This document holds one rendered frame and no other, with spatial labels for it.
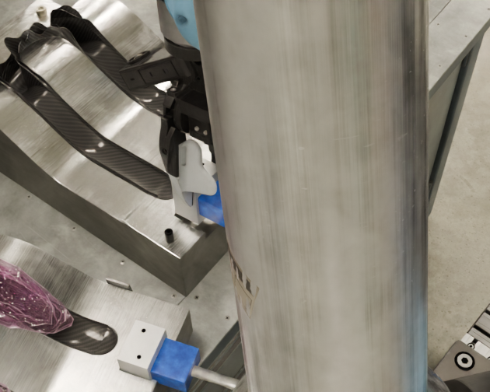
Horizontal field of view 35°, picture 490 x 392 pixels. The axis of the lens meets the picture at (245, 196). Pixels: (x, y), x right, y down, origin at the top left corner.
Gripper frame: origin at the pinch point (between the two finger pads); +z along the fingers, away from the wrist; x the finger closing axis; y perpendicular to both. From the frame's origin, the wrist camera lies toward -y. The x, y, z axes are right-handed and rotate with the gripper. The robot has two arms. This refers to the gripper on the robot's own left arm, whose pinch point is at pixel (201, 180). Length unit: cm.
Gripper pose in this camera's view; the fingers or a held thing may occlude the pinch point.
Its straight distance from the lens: 89.1
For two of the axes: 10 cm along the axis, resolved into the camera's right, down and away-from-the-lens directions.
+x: 6.0, -5.5, 5.7
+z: 0.5, 7.4, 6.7
